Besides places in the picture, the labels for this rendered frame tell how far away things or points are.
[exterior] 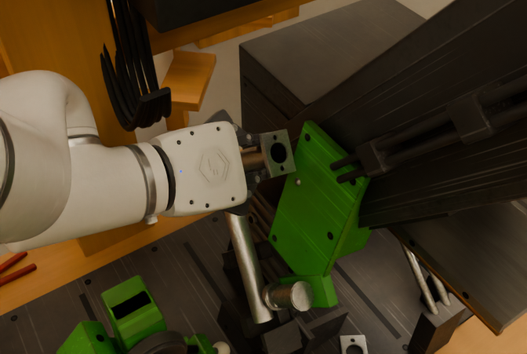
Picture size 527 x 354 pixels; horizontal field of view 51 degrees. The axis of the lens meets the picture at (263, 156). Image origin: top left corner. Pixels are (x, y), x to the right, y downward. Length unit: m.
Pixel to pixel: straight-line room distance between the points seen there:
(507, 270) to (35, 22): 0.67
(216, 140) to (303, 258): 0.21
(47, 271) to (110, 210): 0.53
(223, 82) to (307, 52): 2.00
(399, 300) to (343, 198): 0.36
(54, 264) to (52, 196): 0.69
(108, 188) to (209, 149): 0.13
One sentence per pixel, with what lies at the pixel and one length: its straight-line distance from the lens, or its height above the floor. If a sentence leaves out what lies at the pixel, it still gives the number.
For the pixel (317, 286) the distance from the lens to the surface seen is 0.74.
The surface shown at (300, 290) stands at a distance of 0.74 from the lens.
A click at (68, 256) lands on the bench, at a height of 0.88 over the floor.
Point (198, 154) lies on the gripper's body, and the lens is 0.62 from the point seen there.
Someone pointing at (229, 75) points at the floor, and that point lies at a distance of 2.89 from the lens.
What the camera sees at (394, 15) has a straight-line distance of 0.97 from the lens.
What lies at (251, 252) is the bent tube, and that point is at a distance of 0.81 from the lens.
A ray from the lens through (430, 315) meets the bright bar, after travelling 0.85.
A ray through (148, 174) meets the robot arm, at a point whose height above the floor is 1.31.
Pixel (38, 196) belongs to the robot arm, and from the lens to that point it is 0.38.
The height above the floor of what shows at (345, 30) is 1.24.
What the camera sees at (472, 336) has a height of 0.90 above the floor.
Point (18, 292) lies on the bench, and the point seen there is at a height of 0.88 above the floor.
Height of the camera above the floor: 1.72
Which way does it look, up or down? 45 degrees down
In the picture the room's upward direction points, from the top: straight up
